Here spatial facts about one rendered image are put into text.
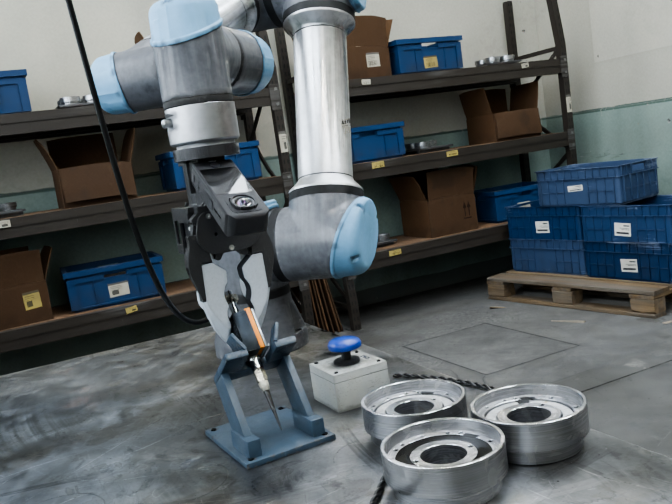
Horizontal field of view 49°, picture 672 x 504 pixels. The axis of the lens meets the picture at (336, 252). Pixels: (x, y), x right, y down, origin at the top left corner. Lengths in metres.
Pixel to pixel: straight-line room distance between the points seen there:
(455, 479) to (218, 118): 0.43
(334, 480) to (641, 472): 0.26
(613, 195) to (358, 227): 3.45
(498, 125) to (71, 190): 2.77
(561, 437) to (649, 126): 4.80
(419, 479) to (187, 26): 0.49
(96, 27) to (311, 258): 3.75
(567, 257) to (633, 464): 4.07
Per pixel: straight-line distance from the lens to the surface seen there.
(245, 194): 0.73
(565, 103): 5.45
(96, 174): 4.07
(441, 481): 0.61
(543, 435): 0.68
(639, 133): 5.48
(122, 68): 0.95
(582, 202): 4.57
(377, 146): 4.66
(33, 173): 4.58
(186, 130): 0.79
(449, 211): 4.90
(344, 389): 0.86
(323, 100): 1.14
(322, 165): 1.11
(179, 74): 0.79
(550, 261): 4.83
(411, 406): 0.79
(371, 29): 4.72
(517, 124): 5.23
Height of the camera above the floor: 1.09
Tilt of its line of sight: 8 degrees down
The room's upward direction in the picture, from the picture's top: 8 degrees counter-clockwise
